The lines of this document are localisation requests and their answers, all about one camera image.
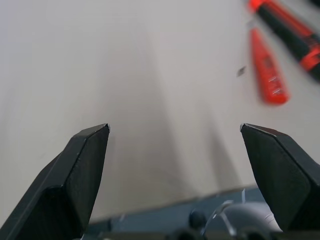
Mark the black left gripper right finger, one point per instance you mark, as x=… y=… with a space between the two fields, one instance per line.
x=285 y=180

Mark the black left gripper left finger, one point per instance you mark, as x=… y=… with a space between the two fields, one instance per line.
x=62 y=190

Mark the silver robot body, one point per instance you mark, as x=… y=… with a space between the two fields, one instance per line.
x=246 y=216

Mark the red utility knife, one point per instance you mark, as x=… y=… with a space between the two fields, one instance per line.
x=268 y=72

